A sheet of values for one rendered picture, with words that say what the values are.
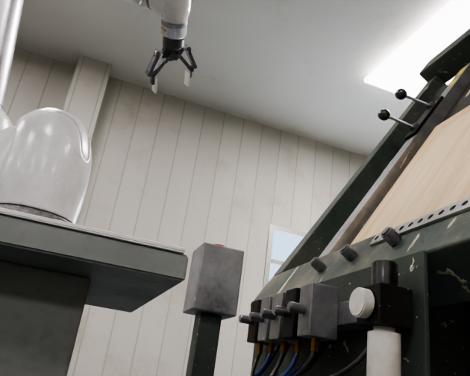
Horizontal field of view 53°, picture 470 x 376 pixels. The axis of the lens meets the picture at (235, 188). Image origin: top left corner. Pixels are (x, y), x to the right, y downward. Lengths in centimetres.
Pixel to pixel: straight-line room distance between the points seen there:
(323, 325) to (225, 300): 48
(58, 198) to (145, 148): 383
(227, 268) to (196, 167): 351
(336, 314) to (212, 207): 387
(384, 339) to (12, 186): 66
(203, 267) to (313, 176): 407
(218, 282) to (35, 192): 58
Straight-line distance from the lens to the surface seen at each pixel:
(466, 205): 80
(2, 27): 117
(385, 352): 75
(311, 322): 84
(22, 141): 95
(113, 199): 449
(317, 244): 150
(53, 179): 91
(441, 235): 80
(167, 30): 172
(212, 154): 487
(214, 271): 129
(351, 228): 128
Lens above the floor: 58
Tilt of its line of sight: 23 degrees up
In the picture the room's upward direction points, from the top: 8 degrees clockwise
